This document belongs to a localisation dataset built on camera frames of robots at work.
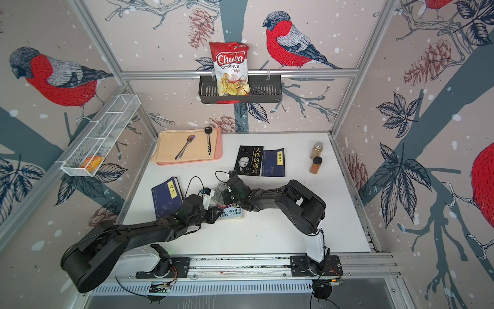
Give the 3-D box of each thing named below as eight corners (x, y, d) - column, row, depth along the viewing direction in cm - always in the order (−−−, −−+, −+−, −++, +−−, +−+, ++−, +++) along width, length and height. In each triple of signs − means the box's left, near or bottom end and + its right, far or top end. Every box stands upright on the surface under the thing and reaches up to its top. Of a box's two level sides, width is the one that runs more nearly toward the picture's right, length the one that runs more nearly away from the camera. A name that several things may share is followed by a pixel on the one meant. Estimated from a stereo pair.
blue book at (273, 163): (261, 176, 102) (261, 174, 101) (260, 150, 114) (260, 148, 113) (286, 176, 102) (287, 174, 101) (283, 150, 114) (283, 148, 112)
